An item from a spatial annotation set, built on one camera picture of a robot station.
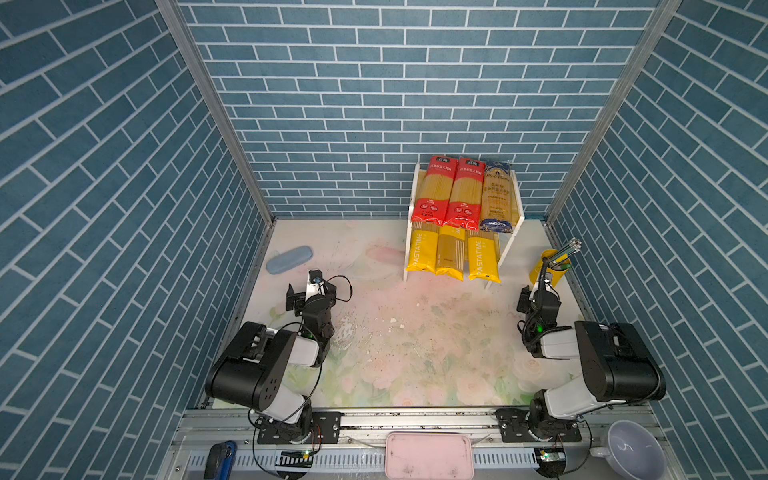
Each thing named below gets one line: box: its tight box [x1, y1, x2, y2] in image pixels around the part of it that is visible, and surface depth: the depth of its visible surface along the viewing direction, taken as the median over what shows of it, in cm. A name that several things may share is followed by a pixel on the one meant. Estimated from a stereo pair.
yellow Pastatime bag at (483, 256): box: [467, 231, 502, 283], surface depth 88 cm
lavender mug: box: [590, 419, 667, 480], surface depth 69 cm
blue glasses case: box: [266, 245, 314, 275], surface depth 107 cm
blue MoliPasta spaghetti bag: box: [480, 160, 519, 234], surface depth 79 cm
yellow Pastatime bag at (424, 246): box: [406, 220, 440, 273], surface depth 90 cm
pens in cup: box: [549, 237, 583, 270], surface depth 95 cm
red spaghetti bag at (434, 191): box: [411, 155, 459, 226], surface depth 81 cm
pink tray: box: [385, 432, 475, 480], surface depth 69 cm
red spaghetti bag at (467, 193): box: [443, 158, 486, 232], surface depth 80 cm
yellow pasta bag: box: [435, 225, 466, 281], surface depth 90 cm
